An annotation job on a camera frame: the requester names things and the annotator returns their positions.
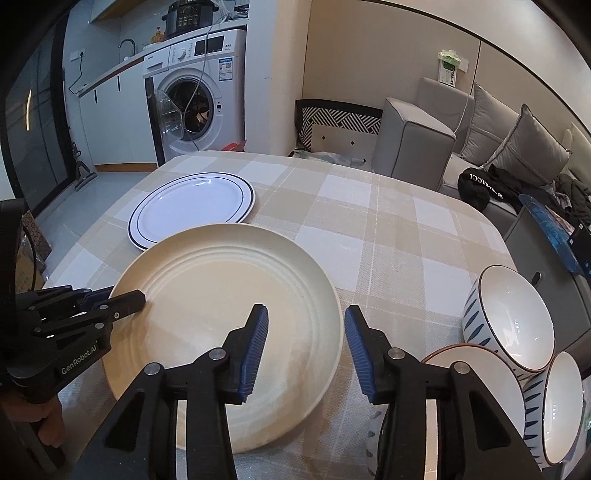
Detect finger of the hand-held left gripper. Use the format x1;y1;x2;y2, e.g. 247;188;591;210
32;290;147;342
18;286;116;320

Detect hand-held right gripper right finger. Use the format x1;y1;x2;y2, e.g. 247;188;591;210
344;305;546;480

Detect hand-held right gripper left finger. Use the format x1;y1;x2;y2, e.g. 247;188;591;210
76;304;269;480

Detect cream ribbed plate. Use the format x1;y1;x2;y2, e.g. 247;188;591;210
102;223;345;455

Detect white plate with dark rim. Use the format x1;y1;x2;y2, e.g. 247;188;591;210
128;172;256;251

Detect white bowl blue leaf pattern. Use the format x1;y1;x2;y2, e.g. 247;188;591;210
462;264;556;376
365;344;527;480
523;351;586;468

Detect person's left hand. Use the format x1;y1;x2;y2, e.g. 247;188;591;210
34;396;64;448

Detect cardboard box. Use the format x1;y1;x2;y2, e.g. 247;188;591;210
16;210;52;294

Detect floor mop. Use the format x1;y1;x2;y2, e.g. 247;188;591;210
69;141;98;192

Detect beige checkered tablecloth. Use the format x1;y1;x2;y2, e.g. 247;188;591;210
41;150;532;480

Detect white kitchen counter cabinets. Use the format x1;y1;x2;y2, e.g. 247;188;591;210
76;46;160;172

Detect pale blue cloth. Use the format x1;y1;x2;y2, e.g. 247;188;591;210
291;149;366;168

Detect black garment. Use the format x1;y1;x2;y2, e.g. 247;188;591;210
457;165;561;213

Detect grey drawer cabinet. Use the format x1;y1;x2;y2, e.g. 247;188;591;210
503;198;591;370

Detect grey sofa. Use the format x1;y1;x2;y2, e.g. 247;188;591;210
373;76;591;222

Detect blue plastic bag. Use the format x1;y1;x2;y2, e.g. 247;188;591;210
518;194;583;274

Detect black white patterned basket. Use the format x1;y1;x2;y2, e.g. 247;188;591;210
295;99;384;160

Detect white washing machine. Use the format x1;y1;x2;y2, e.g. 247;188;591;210
141;28;250;167

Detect dark box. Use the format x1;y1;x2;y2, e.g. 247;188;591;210
567;222;591;278

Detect dark clothes pile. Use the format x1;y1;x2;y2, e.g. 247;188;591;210
554;173;591;219

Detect grey cushion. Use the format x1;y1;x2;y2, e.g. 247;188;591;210
459;82;522;167
482;104;573;185

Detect white upper cabinets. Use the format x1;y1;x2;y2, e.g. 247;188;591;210
90;0;139;21

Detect black pressure cooker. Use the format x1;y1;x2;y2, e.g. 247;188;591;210
164;0;218;40

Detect grey cable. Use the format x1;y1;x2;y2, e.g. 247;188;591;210
178;9;232;153

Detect white cable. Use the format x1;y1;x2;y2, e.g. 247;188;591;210
452;95;472;134

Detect green white wall packet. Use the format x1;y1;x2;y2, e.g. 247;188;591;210
436;48;462;88

